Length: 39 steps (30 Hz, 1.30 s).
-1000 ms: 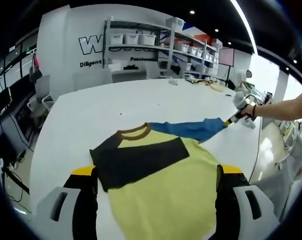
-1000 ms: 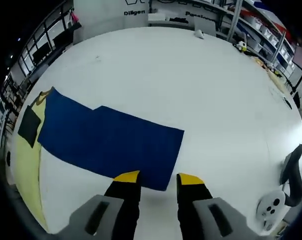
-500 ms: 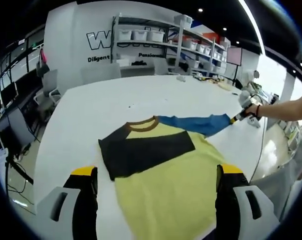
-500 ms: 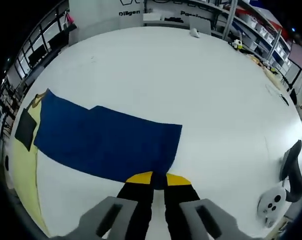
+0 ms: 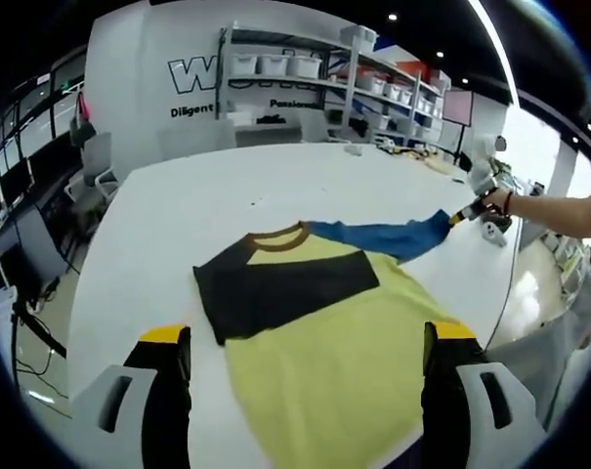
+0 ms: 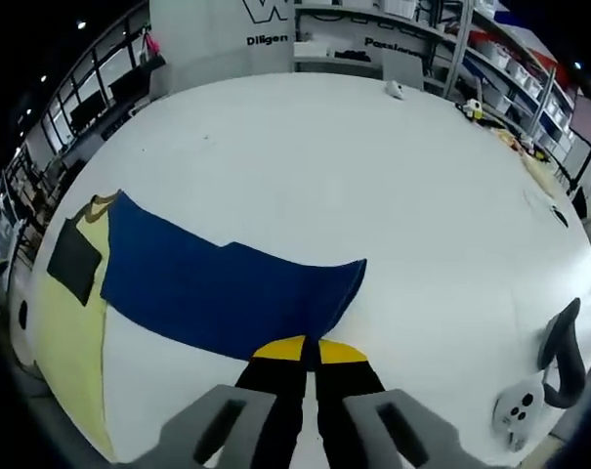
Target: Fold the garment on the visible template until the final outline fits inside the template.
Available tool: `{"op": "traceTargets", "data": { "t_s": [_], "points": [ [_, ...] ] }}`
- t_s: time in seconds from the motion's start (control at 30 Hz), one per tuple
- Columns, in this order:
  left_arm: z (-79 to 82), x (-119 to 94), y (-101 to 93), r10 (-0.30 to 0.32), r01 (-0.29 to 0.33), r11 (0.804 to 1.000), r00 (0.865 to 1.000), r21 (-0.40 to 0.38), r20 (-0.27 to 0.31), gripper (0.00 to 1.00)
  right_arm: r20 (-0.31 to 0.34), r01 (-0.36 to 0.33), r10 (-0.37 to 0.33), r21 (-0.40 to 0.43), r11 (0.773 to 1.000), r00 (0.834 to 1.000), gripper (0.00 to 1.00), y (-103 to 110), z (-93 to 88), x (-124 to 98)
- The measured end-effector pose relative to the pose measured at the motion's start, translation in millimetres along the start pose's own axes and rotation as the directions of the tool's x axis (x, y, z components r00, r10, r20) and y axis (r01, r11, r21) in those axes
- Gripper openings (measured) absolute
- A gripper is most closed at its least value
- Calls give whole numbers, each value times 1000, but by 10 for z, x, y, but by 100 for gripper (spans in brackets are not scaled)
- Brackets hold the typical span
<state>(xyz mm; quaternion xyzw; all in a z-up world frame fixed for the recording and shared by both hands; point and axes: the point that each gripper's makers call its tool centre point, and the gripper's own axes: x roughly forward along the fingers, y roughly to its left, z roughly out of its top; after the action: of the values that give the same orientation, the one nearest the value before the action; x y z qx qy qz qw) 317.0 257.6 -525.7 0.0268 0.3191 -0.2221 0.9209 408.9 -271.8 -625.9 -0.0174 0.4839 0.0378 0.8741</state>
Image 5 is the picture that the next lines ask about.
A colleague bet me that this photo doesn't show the hanging bags with pink strap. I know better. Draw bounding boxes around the hanging bags with pink strap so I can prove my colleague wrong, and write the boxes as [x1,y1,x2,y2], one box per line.
[69,92,97,148]

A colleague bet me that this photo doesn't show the pink screen on stand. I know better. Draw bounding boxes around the pink screen on stand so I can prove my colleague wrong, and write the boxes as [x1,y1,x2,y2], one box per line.
[443,90,475,162]

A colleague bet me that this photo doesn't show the black tripod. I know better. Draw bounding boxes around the black tripod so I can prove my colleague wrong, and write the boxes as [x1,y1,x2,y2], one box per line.
[10,300,67,361]

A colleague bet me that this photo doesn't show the grey chair back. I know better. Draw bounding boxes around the grey chair back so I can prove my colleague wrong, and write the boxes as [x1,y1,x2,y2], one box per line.
[302,109,331,144]

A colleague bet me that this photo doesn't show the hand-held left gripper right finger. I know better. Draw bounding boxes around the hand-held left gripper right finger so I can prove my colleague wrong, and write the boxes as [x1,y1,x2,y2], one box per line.
[420,320,548,469]

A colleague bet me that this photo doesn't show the beige cloth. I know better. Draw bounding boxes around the beige cloth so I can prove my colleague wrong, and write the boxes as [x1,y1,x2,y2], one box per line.
[421,155,458,173]

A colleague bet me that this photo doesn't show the thin black cable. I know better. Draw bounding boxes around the thin black cable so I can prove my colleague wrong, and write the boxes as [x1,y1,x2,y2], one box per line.
[486,217,524,349]

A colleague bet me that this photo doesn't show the grey mesh office chair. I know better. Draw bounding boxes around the grey mesh office chair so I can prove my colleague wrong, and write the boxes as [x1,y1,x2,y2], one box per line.
[489,312,570,422]

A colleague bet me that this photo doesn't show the white office chair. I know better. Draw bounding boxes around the white office chair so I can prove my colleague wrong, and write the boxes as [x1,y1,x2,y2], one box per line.
[64,131,120,206]

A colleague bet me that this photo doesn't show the grey metal shelving rack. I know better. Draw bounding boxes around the grey metal shelving rack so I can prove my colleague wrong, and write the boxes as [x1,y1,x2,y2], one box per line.
[219,21,447,149]

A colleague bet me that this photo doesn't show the black and white holder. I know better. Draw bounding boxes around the black and white holder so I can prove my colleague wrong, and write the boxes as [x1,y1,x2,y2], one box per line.
[480,214,514,248]

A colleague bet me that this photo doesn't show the yellow and black tool clutter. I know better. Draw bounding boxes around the yellow and black tool clutter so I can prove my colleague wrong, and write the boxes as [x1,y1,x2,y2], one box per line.
[377,139,439,158]

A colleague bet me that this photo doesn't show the row of white storage bins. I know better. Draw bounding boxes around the row of white storage bins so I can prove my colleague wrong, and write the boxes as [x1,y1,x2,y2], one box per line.
[233,53,443,139]

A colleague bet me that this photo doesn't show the large dark display screen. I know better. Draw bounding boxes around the large dark display screen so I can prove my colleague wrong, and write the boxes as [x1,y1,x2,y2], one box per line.
[0,204,69,295]

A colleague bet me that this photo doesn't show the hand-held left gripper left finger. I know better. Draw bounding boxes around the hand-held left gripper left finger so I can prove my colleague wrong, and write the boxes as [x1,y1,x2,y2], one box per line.
[69,323,193,469]

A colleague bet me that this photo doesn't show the person's right hand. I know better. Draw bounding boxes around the person's right hand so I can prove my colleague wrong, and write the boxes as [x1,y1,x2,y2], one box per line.
[485,188,511,216]

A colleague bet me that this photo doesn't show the yellow black blue garment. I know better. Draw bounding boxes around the yellow black blue garment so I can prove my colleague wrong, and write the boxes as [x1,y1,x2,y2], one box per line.
[191,208,480,463]

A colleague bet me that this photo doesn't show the black desktop monitor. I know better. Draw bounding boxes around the black desktop monitor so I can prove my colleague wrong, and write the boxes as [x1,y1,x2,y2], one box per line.
[0,158,35,207]

